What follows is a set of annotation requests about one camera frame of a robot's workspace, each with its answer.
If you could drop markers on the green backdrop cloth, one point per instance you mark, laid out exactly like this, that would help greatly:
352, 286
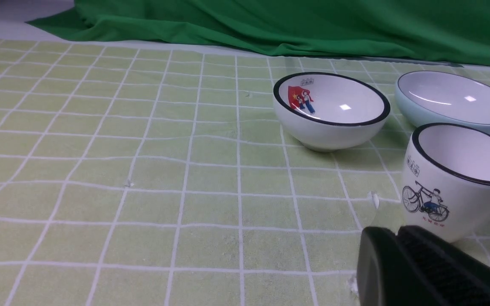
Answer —
427, 30

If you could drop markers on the white bowl with flag picture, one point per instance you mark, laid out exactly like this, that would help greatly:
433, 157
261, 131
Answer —
326, 112

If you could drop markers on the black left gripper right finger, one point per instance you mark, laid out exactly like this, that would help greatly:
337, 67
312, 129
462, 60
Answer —
457, 277

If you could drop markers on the white cup with bicycle picture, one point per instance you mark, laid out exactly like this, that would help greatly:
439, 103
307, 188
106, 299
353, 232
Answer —
446, 180

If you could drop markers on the green checkered tablecloth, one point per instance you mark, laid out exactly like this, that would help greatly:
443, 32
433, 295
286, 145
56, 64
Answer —
136, 177

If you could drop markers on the light blue shallow bowl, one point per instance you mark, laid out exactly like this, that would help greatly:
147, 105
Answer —
425, 97

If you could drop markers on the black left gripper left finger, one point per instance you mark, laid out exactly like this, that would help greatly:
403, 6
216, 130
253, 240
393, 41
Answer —
386, 274

